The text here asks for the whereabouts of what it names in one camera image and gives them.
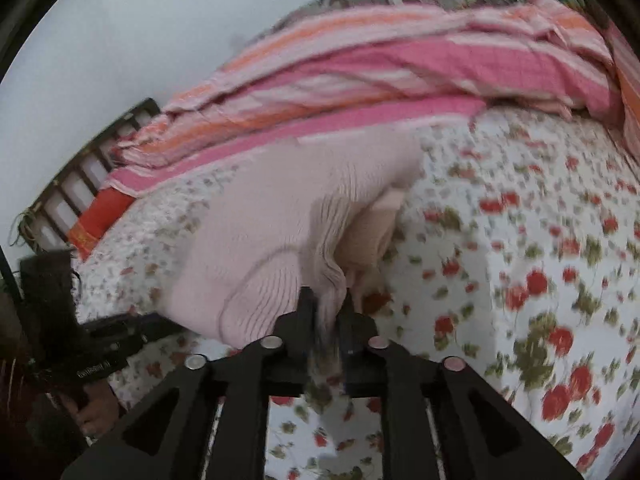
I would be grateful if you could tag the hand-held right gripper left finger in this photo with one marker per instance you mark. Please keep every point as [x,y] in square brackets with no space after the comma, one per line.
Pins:
[300,320]

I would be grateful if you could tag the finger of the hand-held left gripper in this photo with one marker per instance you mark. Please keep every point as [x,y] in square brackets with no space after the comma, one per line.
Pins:
[155,327]

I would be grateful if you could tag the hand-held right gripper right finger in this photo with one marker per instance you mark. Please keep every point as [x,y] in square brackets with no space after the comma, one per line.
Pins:
[350,330]

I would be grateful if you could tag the pink knit sweater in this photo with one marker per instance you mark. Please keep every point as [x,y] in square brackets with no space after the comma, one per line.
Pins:
[265,220]

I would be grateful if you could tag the person's left hand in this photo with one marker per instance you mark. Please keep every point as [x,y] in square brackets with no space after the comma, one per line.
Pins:
[97,410]

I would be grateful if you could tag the red pillow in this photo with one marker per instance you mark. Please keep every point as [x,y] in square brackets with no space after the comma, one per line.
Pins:
[100,220]

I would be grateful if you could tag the beige cloth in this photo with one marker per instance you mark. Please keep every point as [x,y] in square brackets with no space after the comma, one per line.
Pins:
[370,235]

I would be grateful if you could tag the dark wooden headboard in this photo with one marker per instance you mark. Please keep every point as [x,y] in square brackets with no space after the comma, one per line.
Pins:
[125,125]

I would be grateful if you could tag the floral bedsheet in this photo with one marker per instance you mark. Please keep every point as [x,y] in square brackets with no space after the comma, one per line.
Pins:
[525,240]

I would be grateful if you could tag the pink striped blanket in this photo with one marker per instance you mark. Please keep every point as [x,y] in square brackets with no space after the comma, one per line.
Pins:
[380,70]

